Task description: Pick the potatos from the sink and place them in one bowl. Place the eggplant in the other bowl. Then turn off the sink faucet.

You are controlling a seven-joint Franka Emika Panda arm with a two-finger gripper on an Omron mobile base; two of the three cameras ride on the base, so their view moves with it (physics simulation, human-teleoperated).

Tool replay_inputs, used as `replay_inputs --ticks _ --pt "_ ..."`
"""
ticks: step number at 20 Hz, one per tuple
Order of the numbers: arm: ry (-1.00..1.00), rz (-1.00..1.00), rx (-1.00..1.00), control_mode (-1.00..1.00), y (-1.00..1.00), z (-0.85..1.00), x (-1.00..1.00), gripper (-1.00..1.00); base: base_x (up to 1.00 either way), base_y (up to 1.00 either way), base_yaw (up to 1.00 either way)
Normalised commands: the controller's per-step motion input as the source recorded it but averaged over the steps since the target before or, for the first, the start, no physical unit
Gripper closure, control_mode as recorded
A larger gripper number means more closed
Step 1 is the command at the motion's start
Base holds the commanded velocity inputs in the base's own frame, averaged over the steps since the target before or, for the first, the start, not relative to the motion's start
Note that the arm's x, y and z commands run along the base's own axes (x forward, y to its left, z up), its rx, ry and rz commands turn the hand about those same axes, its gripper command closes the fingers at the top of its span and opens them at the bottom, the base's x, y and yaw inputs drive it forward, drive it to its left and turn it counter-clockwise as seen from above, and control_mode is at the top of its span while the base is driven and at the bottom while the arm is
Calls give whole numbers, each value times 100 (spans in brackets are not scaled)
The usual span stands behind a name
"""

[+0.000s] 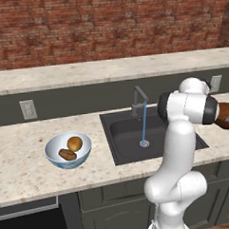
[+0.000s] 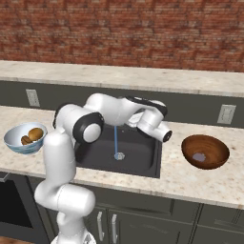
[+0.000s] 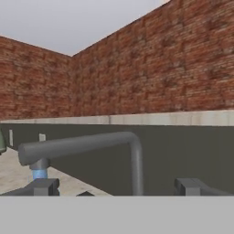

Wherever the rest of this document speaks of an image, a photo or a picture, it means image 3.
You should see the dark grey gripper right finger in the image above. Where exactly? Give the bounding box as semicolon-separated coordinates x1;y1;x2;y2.
174;177;234;197

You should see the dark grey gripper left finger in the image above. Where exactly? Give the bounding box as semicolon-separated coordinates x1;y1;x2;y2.
0;177;60;197

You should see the grey sink faucet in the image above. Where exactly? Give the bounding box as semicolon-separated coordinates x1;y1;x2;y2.
17;131;144;197

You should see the blue water stream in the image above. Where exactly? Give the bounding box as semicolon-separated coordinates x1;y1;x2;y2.
31;169;48;181

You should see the green object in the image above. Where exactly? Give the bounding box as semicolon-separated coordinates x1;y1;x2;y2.
0;127;7;154

